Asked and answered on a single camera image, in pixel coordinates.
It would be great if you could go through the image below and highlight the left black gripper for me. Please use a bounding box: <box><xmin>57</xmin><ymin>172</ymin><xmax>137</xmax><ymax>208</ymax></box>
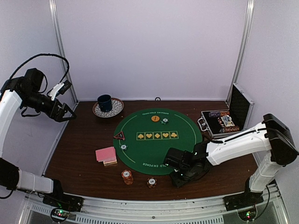
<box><xmin>21</xmin><ymin>90</ymin><xmax>77</xmax><ymax>122</ymax></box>

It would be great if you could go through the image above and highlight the green 20 chip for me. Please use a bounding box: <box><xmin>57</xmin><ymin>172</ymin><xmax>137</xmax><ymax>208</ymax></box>
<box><xmin>161</xmin><ymin>118</ymin><xmax>169</xmax><ymax>124</ymax></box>
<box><xmin>120</xmin><ymin>144</ymin><xmax>128</xmax><ymax>151</ymax></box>

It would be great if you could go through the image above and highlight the orange big blind button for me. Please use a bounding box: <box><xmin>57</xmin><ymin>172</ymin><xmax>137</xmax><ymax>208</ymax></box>
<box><xmin>151</xmin><ymin>115</ymin><xmax>160</xmax><ymax>122</ymax></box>

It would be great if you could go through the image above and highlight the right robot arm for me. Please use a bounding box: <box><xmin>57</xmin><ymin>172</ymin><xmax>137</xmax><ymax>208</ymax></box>
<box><xmin>164</xmin><ymin>113</ymin><xmax>299</xmax><ymax>206</ymax></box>

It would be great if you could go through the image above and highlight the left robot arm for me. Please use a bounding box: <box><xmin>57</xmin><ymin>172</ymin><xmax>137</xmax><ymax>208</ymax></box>
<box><xmin>0</xmin><ymin>68</ymin><xmax>77</xmax><ymax>207</ymax></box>

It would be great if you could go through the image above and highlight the dark blue mug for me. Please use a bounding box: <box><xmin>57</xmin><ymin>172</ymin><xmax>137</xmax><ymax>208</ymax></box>
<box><xmin>97</xmin><ymin>94</ymin><xmax>113</xmax><ymax>112</ymax></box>

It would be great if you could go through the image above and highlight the floral patterned saucer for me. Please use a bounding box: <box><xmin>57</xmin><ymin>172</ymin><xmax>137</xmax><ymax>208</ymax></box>
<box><xmin>93</xmin><ymin>98</ymin><xmax>124</xmax><ymax>118</ymax></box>

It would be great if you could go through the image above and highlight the aluminium poker chip case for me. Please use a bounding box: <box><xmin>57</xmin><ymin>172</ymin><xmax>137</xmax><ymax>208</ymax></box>
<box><xmin>197</xmin><ymin>84</ymin><xmax>255</xmax><ymax>139</ymax></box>

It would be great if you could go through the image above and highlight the round green poker mat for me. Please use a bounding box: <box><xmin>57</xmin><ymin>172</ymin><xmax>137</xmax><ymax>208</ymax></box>
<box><xmin>113</xmin><ymin>108</ymin><xmax>202</xmax><ymax>175</ymax></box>

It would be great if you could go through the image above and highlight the red-backed playing card deck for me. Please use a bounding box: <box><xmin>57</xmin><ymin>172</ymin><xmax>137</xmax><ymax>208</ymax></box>
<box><xmin>95</xmin><ymin>147</ymin><xmax>117</xmax><ymax>166</ymax></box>

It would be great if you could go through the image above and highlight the red triangular dealer button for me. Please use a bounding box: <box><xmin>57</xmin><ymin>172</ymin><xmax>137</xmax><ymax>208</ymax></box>
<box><xmin>114</xmin><ymin>131</ymin><xmax>125</xmax><ymax>140</ymax></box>

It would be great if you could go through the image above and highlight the red tan chip stack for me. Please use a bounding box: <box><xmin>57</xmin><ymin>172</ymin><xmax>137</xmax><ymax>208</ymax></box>
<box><xmin>121</xmin><ymin>170</ymin><xmax>134</xmax><ymax>185</ymax></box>

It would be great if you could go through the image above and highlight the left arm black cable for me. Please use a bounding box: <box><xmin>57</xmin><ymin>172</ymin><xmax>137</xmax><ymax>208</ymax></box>
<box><xmin>7</xmin><ymin>53</ymin><xmax>70</xmax><ymax>84</ymax></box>

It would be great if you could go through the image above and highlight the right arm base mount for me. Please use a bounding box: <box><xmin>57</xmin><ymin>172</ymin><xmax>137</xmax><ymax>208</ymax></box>
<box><xmin>223</xmin><ymin>193</ymin><xmax>263</xmax><ymax>222</ymax></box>

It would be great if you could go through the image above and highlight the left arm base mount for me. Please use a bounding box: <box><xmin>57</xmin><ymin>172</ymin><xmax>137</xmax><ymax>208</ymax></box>
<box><xmin>43</xmin><ymin>195</ymin><xmax>84</xmax><ymax>224</ymax></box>

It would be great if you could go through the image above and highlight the aluminium front rail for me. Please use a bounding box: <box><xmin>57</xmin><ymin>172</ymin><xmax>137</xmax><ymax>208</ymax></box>
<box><xmin>21</xmin><ymin>182</ymin><xmax>290</xmax><ymax>224</ymax></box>

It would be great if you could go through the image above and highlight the left aluminium frame post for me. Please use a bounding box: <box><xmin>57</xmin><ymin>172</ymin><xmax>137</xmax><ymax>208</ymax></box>
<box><xmin>48</xmin><ymin>0</ymin><xmax>79</xmax><ymax>105</ymax></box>

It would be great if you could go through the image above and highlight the aluminium frame post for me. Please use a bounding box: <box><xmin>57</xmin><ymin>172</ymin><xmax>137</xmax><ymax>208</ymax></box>
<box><xmin>48</xmin><ymin>0</ymin><xmax>79</xmax><ymax>105</ymax></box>
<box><xmin>226</xmin><ymin>0</ymin><xmax>255</xmax><ymax>104</ymax></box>

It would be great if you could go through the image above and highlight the right aluminium frame post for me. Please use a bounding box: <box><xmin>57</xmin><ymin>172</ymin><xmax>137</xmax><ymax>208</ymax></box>
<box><xmin>226</xmin><ymin>0</ymin><xmax>255</xmax><ymax>104</ymax></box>

